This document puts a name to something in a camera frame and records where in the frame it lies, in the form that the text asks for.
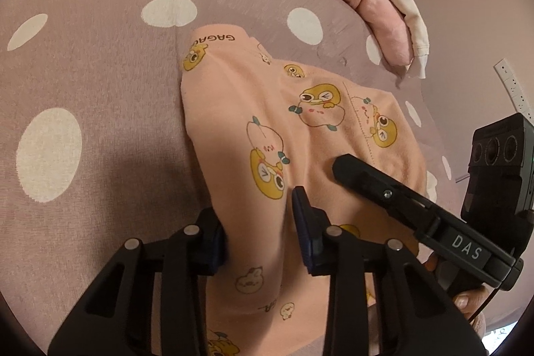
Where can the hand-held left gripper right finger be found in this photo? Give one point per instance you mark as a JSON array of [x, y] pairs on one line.
[[301, 222]]

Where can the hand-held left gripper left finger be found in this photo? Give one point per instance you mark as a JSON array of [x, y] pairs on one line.
[[217, 251]]

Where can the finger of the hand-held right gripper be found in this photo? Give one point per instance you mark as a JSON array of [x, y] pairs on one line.
[[363, 176]]

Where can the peach cartoon print garment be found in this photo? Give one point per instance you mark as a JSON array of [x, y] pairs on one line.
[[258, 97]]

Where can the person's right hand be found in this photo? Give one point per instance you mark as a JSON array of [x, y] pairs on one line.
[[465, 301]]

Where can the white power strip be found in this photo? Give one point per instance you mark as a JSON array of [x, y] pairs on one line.
[[513, 85]]

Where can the pink folded cloth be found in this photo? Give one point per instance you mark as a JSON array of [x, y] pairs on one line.
[[381, 18]]

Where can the mauve polka dot blanket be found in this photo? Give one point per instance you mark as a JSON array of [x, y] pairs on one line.
[[104, 68]]

